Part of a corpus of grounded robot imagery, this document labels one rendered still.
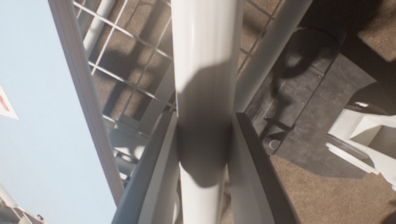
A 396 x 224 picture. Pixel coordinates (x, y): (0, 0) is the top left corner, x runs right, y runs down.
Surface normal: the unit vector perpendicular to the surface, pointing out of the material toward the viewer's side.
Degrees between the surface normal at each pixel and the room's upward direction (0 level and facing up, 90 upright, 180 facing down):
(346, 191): 0
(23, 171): 31
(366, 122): 23
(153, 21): 0
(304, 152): 0
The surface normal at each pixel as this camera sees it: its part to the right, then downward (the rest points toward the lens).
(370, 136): -0.24, 0.06
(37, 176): -0.36, 0.47
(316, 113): 0.11, 0.25
